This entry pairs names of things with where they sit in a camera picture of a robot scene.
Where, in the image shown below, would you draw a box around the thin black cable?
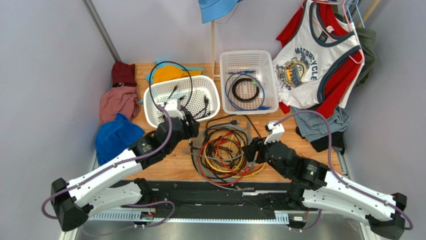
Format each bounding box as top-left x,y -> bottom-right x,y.
187,114 -> 267,182

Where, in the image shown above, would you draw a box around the blue ethernet cable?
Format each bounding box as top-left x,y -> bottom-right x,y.
224,69 -> 272,112
224,69 -> 273,112

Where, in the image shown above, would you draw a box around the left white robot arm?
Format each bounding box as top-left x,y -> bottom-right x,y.
41,108 -> 200,232

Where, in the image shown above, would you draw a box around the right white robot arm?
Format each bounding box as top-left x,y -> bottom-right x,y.
242,137 -> 407,240

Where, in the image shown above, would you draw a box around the white oval perforated basket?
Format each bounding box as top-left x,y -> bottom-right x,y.
143,75 -> 221,128

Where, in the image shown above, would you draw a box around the black garment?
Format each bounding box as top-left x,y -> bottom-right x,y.
295,126 -> 346,153

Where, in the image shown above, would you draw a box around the denim jeans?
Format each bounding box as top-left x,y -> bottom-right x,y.
294,106 -> 352,142

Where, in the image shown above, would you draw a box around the orange cloth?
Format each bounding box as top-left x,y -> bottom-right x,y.
152,65 -> 204,84

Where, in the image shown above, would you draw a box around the teal cloth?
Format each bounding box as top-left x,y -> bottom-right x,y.
145,60 -> 205,84

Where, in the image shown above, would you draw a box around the pink cloth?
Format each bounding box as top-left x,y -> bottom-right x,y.
99,86 -> 141,125

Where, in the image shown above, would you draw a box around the blue cloth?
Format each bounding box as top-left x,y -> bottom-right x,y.
94,113 -> 145,166

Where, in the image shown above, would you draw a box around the white rectangular perforated basket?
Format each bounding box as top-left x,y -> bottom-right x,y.
219,50 -> 279,115

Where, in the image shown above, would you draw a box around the dark red cloth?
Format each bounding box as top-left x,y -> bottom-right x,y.
111,61 -> 137,88

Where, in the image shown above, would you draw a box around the red shirt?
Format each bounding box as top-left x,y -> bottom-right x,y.
276,2 -> 365,120

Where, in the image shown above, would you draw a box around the white motorcycle tank top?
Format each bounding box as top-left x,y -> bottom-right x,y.
272,0 -> 365,110

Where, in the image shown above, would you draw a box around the blue bucket hat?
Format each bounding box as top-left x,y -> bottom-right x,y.
197,0 -> 241,24

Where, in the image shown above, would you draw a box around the olive green garment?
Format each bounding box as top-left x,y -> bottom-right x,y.
326,13 -> 377,88

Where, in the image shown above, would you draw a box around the pink clothes hanger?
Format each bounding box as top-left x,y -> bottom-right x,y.
302,0 -> 361,46

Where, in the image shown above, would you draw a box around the yellow ethernet cable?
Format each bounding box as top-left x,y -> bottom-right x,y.
202,136 -> 267,177

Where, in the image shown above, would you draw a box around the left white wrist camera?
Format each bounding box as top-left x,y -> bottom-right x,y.
164,98 -> 184,120

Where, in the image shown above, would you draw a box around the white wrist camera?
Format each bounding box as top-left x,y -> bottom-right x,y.
264,120 -> 285,145
164,98 -> 184,120

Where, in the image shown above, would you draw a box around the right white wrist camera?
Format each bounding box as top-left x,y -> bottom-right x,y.
264,120 -> 285,145

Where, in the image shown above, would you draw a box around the red ethernet cable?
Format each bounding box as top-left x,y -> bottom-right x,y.
196,131 -> 259,187

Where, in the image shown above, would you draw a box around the black coiled cable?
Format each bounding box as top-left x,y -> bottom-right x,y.
231,77 -> 260,102

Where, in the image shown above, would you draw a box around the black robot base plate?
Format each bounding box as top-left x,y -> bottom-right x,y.
133,178 -> 317,222

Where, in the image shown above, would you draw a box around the white slotted cable duct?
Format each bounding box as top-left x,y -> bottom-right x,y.
89,209 -> 290,225

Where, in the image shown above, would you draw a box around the aluminium frame post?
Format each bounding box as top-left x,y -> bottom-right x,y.
82,0 -> 121,62

